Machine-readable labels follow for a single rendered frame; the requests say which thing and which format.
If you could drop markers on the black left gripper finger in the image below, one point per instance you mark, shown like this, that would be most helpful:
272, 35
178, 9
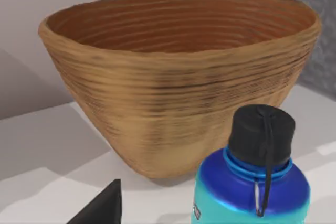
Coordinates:
107, 207

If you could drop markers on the woven brown basket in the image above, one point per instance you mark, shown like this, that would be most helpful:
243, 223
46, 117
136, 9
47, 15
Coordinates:
168, 90

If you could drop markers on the blue bottle with black cap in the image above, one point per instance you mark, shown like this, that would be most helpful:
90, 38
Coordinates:
249, 182

